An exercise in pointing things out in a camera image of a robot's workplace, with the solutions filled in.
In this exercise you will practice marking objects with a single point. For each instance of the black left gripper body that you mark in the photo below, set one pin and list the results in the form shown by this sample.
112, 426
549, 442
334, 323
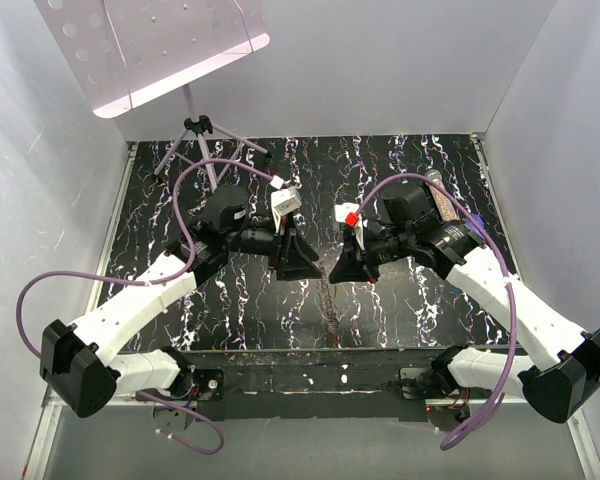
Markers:
259, 239

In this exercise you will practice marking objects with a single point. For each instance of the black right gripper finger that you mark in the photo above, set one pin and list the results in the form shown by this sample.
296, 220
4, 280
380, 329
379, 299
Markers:
350, 273
352, 258

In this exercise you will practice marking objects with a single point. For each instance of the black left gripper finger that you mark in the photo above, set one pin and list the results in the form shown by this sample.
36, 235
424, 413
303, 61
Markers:
293, 248
297, 271

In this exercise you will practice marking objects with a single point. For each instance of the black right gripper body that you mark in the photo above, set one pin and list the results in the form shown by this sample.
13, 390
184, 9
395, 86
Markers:
386, 245

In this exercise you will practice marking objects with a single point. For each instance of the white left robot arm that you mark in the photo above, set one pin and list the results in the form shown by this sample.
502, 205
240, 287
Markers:
83, 361

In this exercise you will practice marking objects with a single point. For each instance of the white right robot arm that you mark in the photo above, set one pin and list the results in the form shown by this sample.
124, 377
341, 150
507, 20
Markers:
559, 369

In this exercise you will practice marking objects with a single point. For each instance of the purple toy microphone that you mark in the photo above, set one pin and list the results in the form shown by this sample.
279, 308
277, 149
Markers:
445, 207

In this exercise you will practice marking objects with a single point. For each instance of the white perforated music stand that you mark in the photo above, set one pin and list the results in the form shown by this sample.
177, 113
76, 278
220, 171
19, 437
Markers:
125, 54

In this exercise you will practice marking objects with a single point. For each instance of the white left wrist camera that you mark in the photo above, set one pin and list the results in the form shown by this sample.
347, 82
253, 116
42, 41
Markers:
284, 200

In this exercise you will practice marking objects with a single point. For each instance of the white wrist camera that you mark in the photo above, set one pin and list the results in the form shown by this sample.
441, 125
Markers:
347, 214
284, 200

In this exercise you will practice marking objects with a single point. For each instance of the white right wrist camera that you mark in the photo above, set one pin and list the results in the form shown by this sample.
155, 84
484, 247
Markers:
347, 214

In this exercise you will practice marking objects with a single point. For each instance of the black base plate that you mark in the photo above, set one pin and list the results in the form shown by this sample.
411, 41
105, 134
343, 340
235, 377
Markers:
307, 383

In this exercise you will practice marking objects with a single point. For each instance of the aluminium rail frame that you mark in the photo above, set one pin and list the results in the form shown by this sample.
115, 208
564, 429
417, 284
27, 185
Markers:
551, 362

